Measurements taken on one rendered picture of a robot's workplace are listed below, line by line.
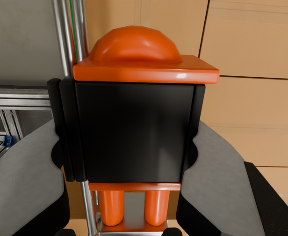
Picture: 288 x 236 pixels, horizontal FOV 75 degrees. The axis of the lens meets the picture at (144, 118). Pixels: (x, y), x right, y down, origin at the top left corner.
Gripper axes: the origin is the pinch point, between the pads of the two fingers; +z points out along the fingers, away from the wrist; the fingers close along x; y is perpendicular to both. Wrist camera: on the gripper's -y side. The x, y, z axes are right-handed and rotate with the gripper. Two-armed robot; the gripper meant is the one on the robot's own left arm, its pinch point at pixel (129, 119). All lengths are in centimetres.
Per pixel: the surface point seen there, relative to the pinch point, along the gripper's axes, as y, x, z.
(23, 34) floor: 3, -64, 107
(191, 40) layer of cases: -1, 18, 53
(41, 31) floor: 1, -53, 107
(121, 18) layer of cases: -6, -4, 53
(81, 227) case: 31.6, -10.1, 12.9
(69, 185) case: 29.0, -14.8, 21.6
